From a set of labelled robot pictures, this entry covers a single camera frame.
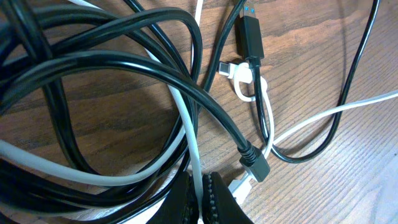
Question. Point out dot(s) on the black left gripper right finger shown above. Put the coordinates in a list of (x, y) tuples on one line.
[(218, 203)]

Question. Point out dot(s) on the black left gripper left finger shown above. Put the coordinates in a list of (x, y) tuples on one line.
[(180, 205)]

